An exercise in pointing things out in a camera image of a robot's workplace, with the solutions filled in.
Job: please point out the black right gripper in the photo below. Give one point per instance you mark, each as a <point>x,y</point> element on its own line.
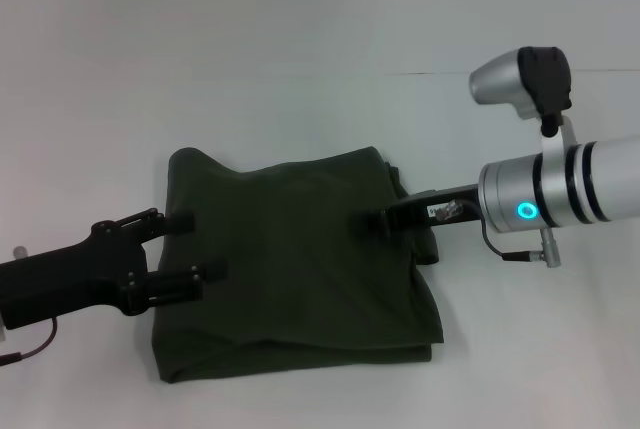
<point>435,209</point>

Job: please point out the dark green printed t-shirt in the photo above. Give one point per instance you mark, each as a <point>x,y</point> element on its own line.
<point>300,259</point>

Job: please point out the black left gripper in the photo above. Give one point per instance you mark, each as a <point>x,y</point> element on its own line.
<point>70,276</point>

